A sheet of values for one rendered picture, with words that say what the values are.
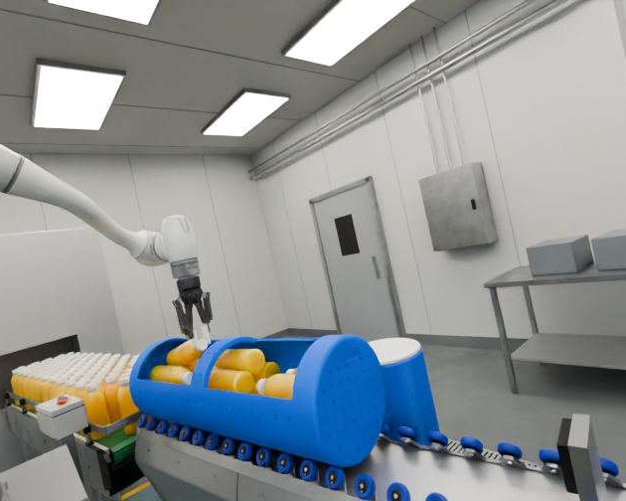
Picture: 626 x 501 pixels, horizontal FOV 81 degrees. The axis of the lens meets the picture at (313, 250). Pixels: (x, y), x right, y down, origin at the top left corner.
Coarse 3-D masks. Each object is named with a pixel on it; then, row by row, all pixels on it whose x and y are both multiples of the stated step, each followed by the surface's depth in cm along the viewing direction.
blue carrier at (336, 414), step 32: (160, 352) 139; (288, 352) 114; (320, 352) 81; (352, 352) 87; (160, 384) 115; (192, 384) 104; (320, 384) 76; (352, 384) 84; (384, 384) 94; (160, 416) 121; (192, 416) 105; (224, 416) 94; (256, 416) 85; (288, 416) 78; (320, 416) 75; (352, 416) 83; (384, 416) 92; (288, 448) 83; (320, 448) 75; (352, 448) 81
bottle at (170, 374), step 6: (156, 366) 132; (162, 366) 130; (168, 366) 128; (174, 366) 126; (180, 366) 125; (156, 372) 129; (162, 372) 126; (168, 372) 124; (174, 372) 122; (180, 372) 121; (186, 372) 121; (150, 378) 130; (156, 378) 127; (162, 378) 125; (168, 378) 122; (174, 378) 121; (180, 378) 121; (180, 384) 121
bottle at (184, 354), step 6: (186, 342) 127; (180, 348) 127; (186, 348) 124; (192, 348) 124; (168, 354) 134; (174, 354) 129; (180, 354) 126; (186, 354) 124; (192, 354) 124; (198, 354) 125; (168, 360) 132; (174, 360) 130; (180, 360) 128; (186, 360) 126; (192, 360) 126
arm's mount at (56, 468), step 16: (64, 448) 96; (32, 464) 91; (48, 464) 89; (64, 464) 87; (0, 480) 86; (16, 480) 85; (32, 480) 83; (48, 480) 81; (64, 480) 80; (80, 480) 78; (16, 496) 78; (32, 496) 76; (48, 496) 75; (64, 496) 74; (80, 496) 72
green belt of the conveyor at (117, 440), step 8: (112, 432) 147; (120, 432) 145; (96, 440) 143; (104, 440) 141; (112, 440) 139; (120, 440) 138; (128, 440) 137; (112, 448) 132; (120, 448) 133; (128, 448) 135; (112, 456) 138; (120, 456) 132; (128, 456) 135
